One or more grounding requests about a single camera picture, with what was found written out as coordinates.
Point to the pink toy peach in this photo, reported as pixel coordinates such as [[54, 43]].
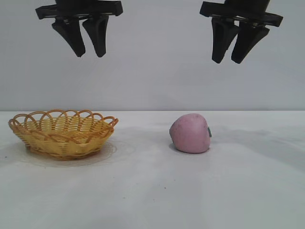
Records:
[[190, 133]]

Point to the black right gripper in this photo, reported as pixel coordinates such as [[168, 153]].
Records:
[[240, 10]]

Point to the yellow woven wicker basket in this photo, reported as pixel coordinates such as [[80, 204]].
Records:
[[64, 138]]

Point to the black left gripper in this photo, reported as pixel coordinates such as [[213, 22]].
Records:
[[78, 9]]

